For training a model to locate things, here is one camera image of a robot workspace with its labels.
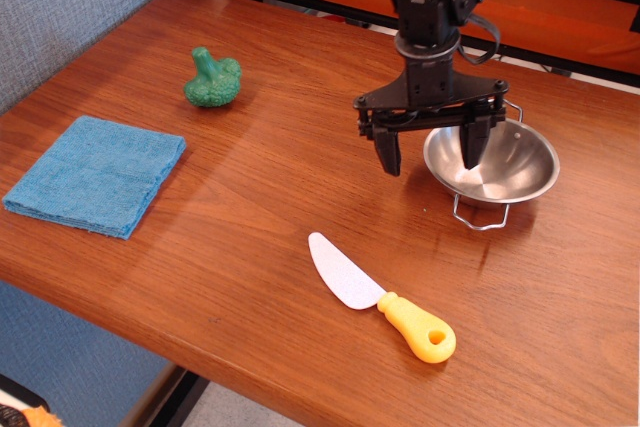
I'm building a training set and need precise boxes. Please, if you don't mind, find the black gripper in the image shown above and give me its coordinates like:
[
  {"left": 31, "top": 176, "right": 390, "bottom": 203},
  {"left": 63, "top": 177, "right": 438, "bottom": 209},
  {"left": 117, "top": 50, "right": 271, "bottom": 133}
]
[{"left": 353, "top": 34, "right": 509, "bottom": 176}]

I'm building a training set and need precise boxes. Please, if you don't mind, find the silver metal bowl with handles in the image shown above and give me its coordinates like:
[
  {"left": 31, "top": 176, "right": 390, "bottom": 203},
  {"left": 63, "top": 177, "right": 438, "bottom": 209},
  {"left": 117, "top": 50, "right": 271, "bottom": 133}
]
[{"left": 423, "top": 101, "right": 561, "bottom": 232}]

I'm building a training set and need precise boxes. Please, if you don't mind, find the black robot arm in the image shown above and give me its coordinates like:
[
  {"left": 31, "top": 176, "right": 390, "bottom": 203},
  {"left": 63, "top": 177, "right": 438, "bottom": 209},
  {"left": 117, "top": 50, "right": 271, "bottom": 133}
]
[{"left": 354, "top": 0, "right": 509, "bottom": 176}]

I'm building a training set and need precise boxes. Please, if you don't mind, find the folded blue cloth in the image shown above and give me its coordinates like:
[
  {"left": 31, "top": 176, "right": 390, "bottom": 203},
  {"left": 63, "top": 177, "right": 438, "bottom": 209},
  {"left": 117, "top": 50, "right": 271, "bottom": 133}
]
[{"left": 2, "top": 116, "right": 186, "bottom": 240}]

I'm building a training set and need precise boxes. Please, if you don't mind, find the green toy broccoli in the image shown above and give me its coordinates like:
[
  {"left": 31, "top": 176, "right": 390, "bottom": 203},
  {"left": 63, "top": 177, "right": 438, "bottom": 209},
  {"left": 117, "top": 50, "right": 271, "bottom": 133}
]
[{"left": 183, "top": 47, "right": 242, "bottom": 108}]

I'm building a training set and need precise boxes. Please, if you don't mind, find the orange object bottom left corner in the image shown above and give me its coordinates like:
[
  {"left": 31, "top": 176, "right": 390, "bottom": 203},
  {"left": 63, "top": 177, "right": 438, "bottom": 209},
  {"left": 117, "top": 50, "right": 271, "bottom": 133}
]
[{"left": 21, "top": 407, "right": 64, "bottom": 427}]

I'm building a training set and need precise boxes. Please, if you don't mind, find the toy knife yellow handle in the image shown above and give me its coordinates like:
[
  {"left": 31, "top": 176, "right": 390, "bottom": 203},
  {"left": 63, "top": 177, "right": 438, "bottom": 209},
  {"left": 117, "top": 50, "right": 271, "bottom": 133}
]
[{"left": 308, "top": 232, "right": 457, "bottom": 364}]

